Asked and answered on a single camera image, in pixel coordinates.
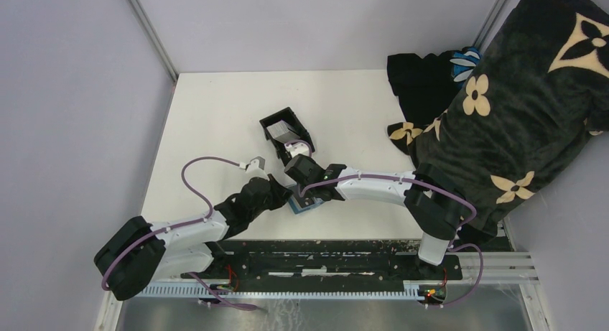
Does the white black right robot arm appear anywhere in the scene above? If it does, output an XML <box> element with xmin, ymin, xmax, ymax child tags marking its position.
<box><xmin>284</xmin><ymin>154</ymin><xmax>476</xmax><ymax>279</ymax></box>

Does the aluminium frame rail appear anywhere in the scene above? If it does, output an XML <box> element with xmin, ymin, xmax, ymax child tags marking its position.
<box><xmin>457</xmin><ymin>252</ymin><xmax>539</xmax><ymax>284</ymax></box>

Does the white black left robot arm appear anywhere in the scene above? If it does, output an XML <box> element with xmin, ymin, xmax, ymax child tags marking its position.
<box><xmin>94</xmin><ymin>175</ymin><xmax>293</xmax><ymax>301</ymax></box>

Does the blue leather card holder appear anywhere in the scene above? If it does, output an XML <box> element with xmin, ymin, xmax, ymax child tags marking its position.
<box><xmin>288</xmin><ymin>195</ymin><xmax>324</xmax><ymax>215</ymax></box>

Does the stack of silver cards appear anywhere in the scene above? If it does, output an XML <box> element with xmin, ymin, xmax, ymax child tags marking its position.
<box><xmin>266</xmin><ymin>120</ymin><xmax>300</xmax><ymax>144</ymax></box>

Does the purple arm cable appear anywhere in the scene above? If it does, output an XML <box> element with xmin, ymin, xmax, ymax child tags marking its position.
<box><xmin>101</xmin><ymin>156</ymin><xmax>260</xmax><ymax>312</ymax></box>
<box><xmin>285</xmin><ymin>140</ymin><xmax>484</xmax><ymax>308</ymax></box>

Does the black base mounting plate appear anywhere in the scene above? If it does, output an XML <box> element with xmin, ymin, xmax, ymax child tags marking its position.
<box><xmin>198</xmin><ymin>240</ymin><xmax>462</xmax><ymax>293</ymax></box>

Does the black cloth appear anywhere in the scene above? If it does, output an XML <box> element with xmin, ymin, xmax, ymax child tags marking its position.
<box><xmin>386</xmin><ymin>50</ymin><xmax>460</xmax><ymax>127</ymax></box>

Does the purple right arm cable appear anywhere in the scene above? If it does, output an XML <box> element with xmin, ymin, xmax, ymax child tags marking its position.
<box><xmin>285</xmin><ymin>140</ymin><xmax>484</xmax><ymax>308</ymax></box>

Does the black plastic card bin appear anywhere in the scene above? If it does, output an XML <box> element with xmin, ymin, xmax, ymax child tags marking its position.
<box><xmin>259</xmin><ymin>107</ymin><xmax>315</xmax><ymax>165</ymax></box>

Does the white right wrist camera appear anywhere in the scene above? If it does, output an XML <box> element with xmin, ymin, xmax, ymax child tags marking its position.
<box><xmin>284</xmin><ymin>141</ymin><xmax>310</xmax><ymax>159</ymax></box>

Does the light blue slotted cable duct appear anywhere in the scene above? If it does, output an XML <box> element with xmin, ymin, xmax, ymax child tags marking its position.
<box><xmin>138</xmin><ymin>281</ymin><xmax>424</xmax><ymax>302</ymax></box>

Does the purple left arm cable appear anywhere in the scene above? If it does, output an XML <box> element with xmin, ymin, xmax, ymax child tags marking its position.
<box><xmin>101</xmin><ymin>156</ymin><xmax>260</xmax><ymax>312</ymax></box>

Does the black floral fleece blanket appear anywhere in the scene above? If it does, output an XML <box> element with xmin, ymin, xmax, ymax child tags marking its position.
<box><xmin>386</xmin><ymin>0</ymin><xmax>608</xmax><ymax>237</ymax></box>

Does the blue white patterned cloth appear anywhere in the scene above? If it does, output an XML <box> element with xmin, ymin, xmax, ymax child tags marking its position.
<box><xmin>449</xmin><ymin>47</ymin><xmax>482</xmax><ymax>85</ymax></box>

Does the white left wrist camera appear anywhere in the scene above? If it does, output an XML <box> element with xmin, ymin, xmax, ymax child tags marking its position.
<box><xmin>239</xmin><ymin>157</ymin><xmax>267</xmax><ymax>179</ymax></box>

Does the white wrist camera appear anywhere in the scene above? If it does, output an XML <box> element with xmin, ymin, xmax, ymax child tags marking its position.
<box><xmin>284</xmin><ymin>141</ymin><xmax>310</xmax><ymax>159</ymax></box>
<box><xmin>239</xmin><ymin>157</ymin><xmax>267</xmax><ymax>179</ymax></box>

